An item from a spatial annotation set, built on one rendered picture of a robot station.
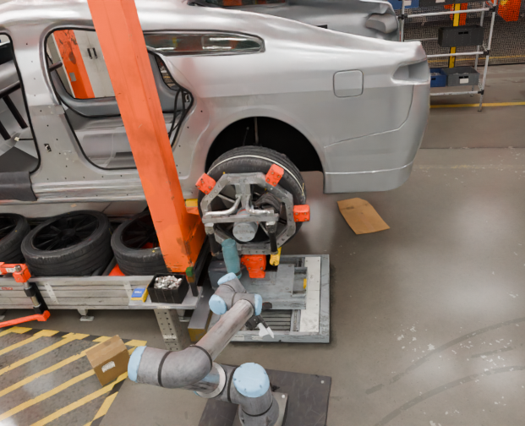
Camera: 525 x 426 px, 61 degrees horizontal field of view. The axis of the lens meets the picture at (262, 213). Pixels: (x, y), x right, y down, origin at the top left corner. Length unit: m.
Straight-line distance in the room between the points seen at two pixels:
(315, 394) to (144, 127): 1.60
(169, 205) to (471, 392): 1.96
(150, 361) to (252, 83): 1.73
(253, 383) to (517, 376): 1.59
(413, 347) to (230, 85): 1.94
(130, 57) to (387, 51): 1.37
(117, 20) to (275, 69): 0.91
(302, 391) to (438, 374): 0.88
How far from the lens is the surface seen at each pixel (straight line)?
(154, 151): 2.45
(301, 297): 3.07
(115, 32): 2.31
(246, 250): 2.77
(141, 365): 1.59
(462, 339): 3.11
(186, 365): 1.54
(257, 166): 2.54
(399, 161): 2.93
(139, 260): 3.18
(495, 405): 2.85
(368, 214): 4.13
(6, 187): 3.78
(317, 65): 2.68
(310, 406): 2.36
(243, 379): 2.05
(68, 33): 5.65
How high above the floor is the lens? 2.25
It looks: 32 degrees down
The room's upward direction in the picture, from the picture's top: 8 degrees counter-clockwise
